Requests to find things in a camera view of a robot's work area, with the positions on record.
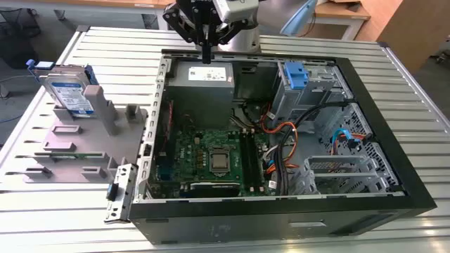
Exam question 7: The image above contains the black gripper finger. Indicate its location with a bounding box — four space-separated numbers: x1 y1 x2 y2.
208 22 249 65
164 7 209 65

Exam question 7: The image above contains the hard disk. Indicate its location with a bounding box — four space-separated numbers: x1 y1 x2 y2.
26 60 99 118

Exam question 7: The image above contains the blue SATA wire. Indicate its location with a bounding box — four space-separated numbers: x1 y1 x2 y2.
330 128 353 157

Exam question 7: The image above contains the metal disk bay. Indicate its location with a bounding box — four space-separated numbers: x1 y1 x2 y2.
304 154 401 196

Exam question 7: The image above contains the grey power supply unit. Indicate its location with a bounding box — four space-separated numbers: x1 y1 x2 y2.
165 62 236 130

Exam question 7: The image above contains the blue plastic drive latch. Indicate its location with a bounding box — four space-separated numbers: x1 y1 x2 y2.
285 62 309 90

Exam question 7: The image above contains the metal optical drive cage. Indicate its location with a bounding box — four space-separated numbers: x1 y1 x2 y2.
273 61 354 134

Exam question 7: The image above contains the green motherboard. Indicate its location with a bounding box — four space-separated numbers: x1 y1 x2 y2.
150 128 280 198

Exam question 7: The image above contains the wooden desk with white legs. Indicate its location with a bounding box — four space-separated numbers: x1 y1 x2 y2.
309 0 373 40

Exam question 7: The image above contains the silver CPU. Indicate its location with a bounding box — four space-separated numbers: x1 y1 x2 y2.
210 153 230 169

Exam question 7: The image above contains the black RAM slot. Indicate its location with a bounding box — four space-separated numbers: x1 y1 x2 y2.
241 129 257 193
250 129 268 192

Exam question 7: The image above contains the grey parts rack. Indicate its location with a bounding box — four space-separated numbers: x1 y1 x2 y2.
23 84 149 184

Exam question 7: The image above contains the CPU socket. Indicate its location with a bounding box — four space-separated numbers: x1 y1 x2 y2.
208 147 234 180

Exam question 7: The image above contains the black graphics card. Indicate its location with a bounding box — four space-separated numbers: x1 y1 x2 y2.
190 181 242 198

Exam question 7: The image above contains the green RAM stick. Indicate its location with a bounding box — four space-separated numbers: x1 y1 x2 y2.
51 152 102 160

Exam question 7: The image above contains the black waste bin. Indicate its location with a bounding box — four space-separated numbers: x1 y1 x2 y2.
0 35 39 70

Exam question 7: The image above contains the metal expansion slot retainer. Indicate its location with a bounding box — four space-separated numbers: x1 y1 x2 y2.
103 162 139 225

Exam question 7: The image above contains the wooden cabinet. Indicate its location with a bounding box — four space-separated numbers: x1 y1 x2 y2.
376 0 450 76

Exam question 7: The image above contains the black PC case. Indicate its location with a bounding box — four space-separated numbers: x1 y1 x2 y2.
129 48 440 245

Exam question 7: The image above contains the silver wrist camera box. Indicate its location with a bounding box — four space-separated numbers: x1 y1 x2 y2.
214 0 256 24

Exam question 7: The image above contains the long table with white frame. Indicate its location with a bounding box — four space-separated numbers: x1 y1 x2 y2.
35 0 177 31

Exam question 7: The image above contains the orange power wire bundle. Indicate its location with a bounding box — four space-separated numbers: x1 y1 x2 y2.
262 122 300 164

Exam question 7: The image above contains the black cable bundle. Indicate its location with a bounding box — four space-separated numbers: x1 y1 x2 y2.
274 100 356 197

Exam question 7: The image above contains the black wire mesh basket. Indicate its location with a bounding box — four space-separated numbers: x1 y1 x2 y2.
0 7 43 40

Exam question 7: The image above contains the coloured power wire with connector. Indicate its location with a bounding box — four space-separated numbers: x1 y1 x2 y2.
346 132 374 151

